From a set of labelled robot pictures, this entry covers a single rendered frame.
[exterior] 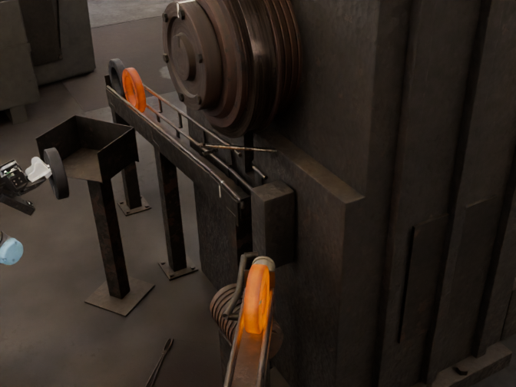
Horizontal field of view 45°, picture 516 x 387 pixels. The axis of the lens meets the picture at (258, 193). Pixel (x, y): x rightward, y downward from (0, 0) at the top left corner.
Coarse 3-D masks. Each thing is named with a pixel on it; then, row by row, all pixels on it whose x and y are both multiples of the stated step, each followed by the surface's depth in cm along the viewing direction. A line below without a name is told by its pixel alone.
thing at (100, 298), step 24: (72, 120) 227; (96, 120) 224; (48, 144) 219; (72, 144) 230; (96, 144) 231; (120, 144) 213; (72, 168) 220; (96, 168) 218; (120, 168) 216; (96, 192) 224; (96, 216) 230; (120, 240) 239; (120, 264) 243; (120, 288) 247; (144, 288) 255; (120, 312) 243
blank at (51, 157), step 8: (48, 152) 184; (56, 152) 185; (48, 160) 184; (56, 160) 183; (56, 168) 182; (56, 176) 182; (64, 176) 183; (56, 184) 183; (64, 184) 184; (56, 192) 188; (64, 192) 185
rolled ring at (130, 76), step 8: (128, 72) 251; (136, 72) 251; (128, 80) 260; (136, 80) 249; (128, 88) 263; (136, 88) 249; (128, 96) 263; (136, 96) 251; (144, 96) 251; (136, 104) 255; (144, 104) 254
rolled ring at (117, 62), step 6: (114, 60) 267; (120, 60) 267; (108, 66) 275; (114, 66) 266; (120, 66) 265; (114, 72) 276; (120, 72) 264; (114, 78) 277; (120, 78) 264; (114, 84) 278; (120, 84) 279; (114, 90) 277; (120, 90) 277
